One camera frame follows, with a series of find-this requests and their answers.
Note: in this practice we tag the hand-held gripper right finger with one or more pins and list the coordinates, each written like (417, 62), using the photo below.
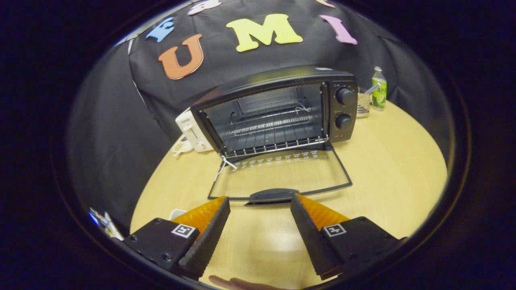
(312, 241)

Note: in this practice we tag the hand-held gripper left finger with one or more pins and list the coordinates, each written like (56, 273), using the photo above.
(205, 241)

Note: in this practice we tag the black toaster oven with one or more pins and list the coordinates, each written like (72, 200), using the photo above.
(282, 76)

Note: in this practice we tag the white slot toaster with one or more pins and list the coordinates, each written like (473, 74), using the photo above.
(189, 129)

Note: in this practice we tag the small white cup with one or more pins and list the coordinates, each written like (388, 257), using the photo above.
(176, 213)

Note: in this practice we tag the small white snack dish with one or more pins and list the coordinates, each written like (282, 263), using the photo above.
(180, 147)

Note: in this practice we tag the clear glass cup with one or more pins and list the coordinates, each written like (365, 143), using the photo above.
(363, 104)

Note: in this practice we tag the green label plastic bottle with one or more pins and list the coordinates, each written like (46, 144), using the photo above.
(379, 90)

